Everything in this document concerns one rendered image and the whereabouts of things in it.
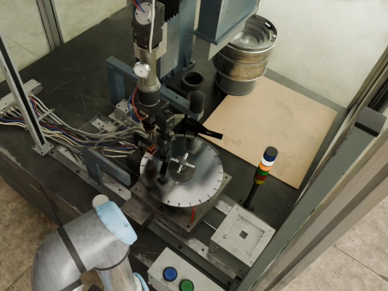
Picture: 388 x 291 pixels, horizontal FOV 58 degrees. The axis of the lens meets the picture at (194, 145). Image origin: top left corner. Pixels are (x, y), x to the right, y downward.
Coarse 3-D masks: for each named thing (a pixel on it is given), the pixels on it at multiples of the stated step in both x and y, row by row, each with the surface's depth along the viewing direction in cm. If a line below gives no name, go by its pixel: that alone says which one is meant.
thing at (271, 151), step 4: (268, 148) 122; (272, 148) 122; (276, 148) 123; (264, 152) 123; (268, 152) 121; (272, 152) 121; (276, 152) 122; (264, 156) 123; (268, 156) 121; (272, 156) 120; (276, 156) 122; (268, 160) 122; (272, 160) 122
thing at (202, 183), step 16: (176, 144) 146; (192, 144) 146; (144, 160) 140; (192, 160) 142; (208, 160) 142; (144, 176) 135; (160, 176) 136; (208, 176) 138; (160, 192) 132; (176, 192) 132; (192, 192) 133; (208, 192) 134
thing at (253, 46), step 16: (256, 16) 180; (240, 32) 182; (256, 32) 180; (272, 32) 176; (224, 48) 169; (240, 48) 164; (256, 48) 164; (272, 48) 171; (224, 64) 176; (240, 64) 171; (256, 64) 172; (224, 80) 188; (240, 80) 179
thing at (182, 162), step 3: (186, 153) 137; (186, 156) 137; (171, 159) 135; (174, 159) 135; (177, 159) 135; (180, 159) 135; (183, 159) 135; (180, 162) 134; (183, 162) 134; (180, 165) 134; (183, 165) 134; (186, 165) 134; (189, 165) 134; (192, 165) 134; (180, 168) 133; (183, 168) 136; (177, 171) 132
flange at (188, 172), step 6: (180, 156) 141; (174, 162) 139; (186, 162) 139; (192, 162) 140; (168, 168) 137; (174, 168) 137; (186, 168) 136; (192, 168) 138; (174, 174) 136; (180, 174) 136; (186, 174) 136; (192, 174) 136; (180, 180) 135; (186, 180) 136
